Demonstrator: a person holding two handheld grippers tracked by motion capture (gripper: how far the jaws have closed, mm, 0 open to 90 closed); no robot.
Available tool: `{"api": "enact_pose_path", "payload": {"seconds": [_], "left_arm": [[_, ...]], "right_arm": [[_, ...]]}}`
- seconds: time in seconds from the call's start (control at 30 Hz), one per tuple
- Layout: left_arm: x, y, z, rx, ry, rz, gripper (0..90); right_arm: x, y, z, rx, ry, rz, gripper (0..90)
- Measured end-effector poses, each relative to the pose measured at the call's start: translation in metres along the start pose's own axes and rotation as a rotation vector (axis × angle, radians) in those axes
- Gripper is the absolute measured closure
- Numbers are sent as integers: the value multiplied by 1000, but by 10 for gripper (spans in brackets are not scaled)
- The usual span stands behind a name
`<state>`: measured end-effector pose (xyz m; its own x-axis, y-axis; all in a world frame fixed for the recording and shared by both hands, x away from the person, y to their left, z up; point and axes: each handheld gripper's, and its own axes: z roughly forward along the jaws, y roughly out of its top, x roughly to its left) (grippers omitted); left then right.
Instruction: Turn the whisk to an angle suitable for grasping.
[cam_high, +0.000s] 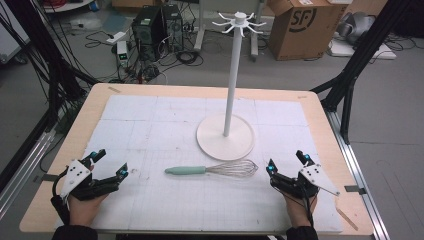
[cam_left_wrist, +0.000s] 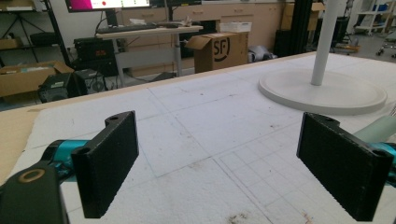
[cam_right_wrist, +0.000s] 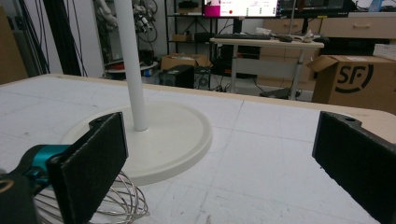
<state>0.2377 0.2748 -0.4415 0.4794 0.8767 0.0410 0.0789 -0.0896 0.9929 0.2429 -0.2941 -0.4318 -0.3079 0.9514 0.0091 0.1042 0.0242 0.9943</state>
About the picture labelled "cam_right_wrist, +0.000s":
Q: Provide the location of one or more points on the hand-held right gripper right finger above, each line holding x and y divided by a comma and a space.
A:
351, 155

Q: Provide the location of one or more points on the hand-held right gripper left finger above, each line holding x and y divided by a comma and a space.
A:
88, 168

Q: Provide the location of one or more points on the large cardboard box with logo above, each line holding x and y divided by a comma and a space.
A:
351, 81

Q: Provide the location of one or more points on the white stand with round base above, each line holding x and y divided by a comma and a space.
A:
168, 140

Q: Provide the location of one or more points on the wooden drawer cabinet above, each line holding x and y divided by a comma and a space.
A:
358, 28

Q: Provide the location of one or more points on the black computer tower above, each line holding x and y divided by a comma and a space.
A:
177, 76

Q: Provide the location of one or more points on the black computer mouse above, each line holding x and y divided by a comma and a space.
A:
285, 39

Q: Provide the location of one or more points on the brown board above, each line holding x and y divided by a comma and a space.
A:
11, 53

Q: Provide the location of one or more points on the beige desk with metal legs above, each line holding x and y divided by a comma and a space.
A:
267, 43

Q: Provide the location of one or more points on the small open cardboard box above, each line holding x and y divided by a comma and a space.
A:
182, 60

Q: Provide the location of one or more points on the dark monitor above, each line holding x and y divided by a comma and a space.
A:
314, 5

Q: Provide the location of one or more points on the black keyboard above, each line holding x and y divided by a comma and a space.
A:
242, 36

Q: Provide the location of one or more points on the black metal shelf rack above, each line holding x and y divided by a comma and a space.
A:
186, 31

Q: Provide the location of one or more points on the monitor with white screen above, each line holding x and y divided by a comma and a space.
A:
246, 7

